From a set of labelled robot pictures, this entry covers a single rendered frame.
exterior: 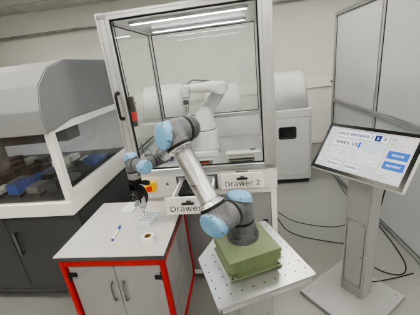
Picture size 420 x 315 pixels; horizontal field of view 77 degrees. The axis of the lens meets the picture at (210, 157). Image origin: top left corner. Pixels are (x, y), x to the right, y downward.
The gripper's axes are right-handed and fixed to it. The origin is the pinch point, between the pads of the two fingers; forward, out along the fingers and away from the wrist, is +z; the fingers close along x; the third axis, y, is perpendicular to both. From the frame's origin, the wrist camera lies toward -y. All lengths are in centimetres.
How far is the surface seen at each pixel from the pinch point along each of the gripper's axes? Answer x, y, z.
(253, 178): 62, -40, -2
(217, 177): 38, -37, -3
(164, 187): -0.9, -29.2, 1.9
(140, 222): -0.4, 5.8, 7.4
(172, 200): 20.1, -1.1, -4.5
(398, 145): 139, -30, -28
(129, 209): -18.8, -9.2, 9.1
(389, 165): 134, -24, -19
